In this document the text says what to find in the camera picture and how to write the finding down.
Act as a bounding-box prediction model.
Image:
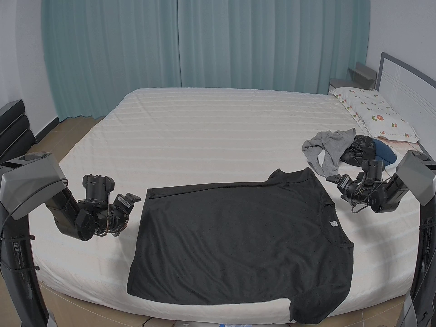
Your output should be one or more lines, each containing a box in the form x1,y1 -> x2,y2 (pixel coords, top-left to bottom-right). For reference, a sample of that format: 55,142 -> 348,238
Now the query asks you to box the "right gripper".
335,174 -> 358,203

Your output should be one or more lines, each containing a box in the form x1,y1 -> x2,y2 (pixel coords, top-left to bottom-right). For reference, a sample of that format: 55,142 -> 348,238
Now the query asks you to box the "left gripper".
99,193 -> 133,234

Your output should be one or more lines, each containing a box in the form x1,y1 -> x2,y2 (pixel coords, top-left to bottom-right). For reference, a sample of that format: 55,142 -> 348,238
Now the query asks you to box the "black T-shirt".
127,168 -> 355,323

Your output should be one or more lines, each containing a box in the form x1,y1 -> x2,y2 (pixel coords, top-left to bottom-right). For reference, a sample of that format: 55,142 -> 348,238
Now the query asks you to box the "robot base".
44,293 -> 430,327

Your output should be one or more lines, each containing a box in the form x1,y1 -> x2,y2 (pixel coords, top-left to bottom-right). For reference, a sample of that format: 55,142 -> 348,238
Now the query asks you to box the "bed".
27,51 -> 436,323

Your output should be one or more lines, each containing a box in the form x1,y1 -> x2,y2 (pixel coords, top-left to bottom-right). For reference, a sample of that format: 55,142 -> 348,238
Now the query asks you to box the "grey garment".
302,127 -> 357,178

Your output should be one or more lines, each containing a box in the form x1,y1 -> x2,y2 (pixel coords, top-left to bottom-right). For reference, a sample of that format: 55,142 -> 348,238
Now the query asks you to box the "shiny black garment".
341,135 -> 377,167

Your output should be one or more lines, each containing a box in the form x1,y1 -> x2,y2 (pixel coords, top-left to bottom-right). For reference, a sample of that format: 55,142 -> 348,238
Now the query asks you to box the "blue and white garment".
371,139 -> 401,173

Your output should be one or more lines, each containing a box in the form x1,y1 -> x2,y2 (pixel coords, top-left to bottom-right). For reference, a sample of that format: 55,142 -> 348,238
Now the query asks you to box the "white printed pillow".
329,87 -> 420,144

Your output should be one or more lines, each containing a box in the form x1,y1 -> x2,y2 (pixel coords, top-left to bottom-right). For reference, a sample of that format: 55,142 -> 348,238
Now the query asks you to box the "grey bedside table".
329,62 -> 377,91

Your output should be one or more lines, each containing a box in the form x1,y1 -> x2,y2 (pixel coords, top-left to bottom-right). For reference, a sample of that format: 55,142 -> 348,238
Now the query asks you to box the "black chest of drawers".
0,99 -> 36,164

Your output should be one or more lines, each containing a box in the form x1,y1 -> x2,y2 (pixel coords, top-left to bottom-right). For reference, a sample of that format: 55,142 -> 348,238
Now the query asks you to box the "blue-green curtain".
177,0 -> 370,94
41,0 -> 181,122

